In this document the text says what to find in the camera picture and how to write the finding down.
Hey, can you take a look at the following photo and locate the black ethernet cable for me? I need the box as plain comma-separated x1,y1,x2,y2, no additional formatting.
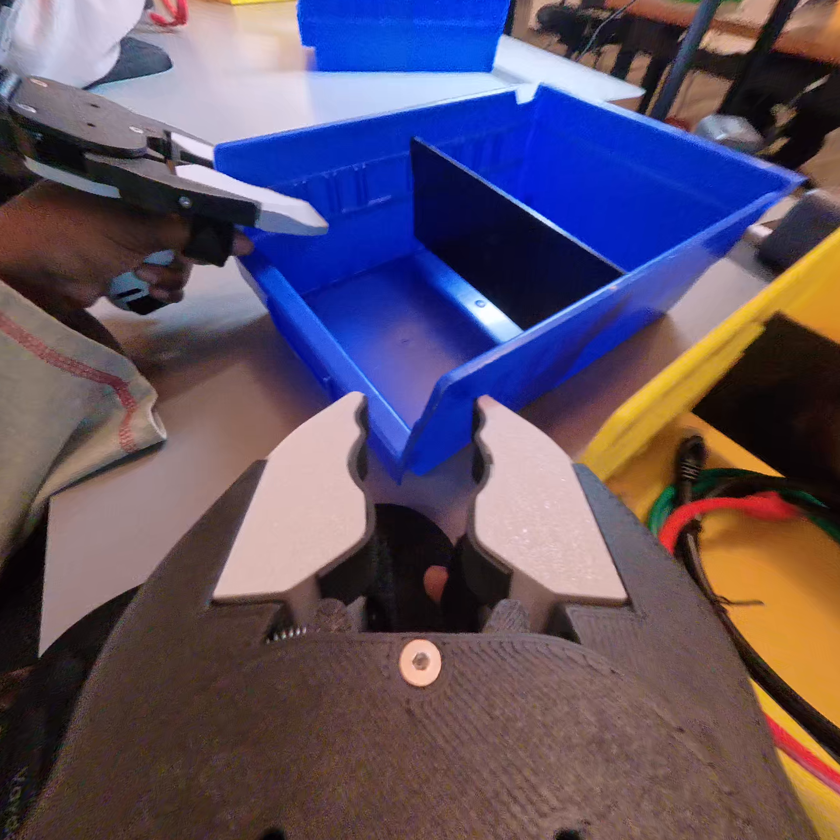
676,435,840,757

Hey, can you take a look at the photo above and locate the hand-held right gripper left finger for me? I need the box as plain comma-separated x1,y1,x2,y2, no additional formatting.
212,392,376,608

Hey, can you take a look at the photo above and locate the dark grey box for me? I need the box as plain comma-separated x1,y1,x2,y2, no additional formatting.
758,189,840,274

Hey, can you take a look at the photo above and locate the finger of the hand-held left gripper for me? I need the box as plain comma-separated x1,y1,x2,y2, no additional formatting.
163,130,217,168
172,164,330,238

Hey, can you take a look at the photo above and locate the person's left hand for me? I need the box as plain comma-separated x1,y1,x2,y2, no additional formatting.
0,182,255,316

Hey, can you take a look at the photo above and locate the yellow plastic bin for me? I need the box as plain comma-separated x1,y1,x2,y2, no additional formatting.
581,230,840,840

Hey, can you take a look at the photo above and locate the black pole clamp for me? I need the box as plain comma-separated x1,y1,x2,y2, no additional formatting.
696,113,767,156

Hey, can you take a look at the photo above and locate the black bin divider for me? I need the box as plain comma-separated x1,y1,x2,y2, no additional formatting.
410,138,626,330
692,314,840,475

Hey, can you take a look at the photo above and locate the grey desk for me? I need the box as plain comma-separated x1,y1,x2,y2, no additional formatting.
39,217,788,657

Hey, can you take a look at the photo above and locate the green ethernet cable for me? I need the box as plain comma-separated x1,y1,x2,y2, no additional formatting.
647,467,840,547

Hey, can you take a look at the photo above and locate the wooden table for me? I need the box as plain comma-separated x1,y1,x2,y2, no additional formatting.
604,0,840,64

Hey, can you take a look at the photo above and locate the red ethernet cable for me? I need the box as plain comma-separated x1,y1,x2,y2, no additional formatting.
658,491,840,796

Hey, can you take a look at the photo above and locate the blue plastic bin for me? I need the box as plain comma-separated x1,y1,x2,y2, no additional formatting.
297,0,514,73
213,84,806,481

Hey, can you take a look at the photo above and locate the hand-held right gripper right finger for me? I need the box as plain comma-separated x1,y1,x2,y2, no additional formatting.
467,395,631,608

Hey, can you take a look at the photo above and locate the person's left forearm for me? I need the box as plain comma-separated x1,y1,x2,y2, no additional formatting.
0,279,169,567

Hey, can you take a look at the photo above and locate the black light stand pole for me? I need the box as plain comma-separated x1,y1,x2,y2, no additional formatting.
650,0,724,120

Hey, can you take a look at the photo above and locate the thick black pole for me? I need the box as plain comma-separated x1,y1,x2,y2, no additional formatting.
721,0,803,114

